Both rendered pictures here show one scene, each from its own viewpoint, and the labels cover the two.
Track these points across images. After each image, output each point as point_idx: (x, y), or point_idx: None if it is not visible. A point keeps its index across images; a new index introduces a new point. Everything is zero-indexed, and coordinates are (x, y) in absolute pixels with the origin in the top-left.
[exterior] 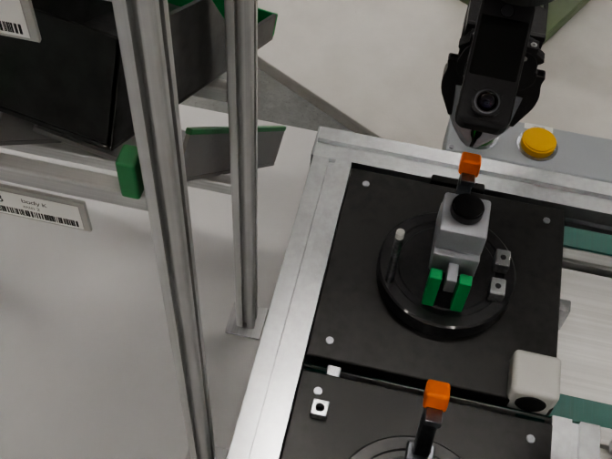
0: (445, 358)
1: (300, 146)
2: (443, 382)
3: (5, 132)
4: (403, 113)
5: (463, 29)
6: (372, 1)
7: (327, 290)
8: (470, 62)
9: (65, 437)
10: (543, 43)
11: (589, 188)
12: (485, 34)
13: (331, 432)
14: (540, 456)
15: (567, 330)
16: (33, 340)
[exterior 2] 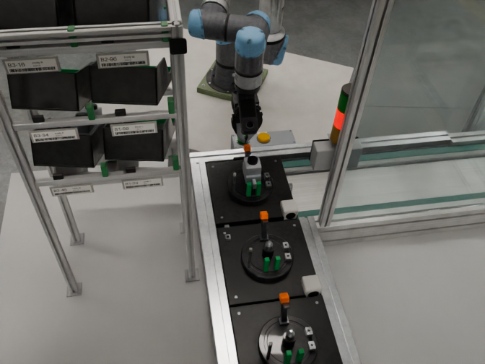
0: (260, 211)
1: None
2: (264, 211)
3: None
4: (211, 142)
5: (232, 105)
6: None
7: (214, 203)
8: (241, 114)
9: (140, 283)
10: None
11: (285, 147)
12: (242, 105)
13: (234, 243)
14: (299, 229)
15: (294, 193)
16: (112, 257)
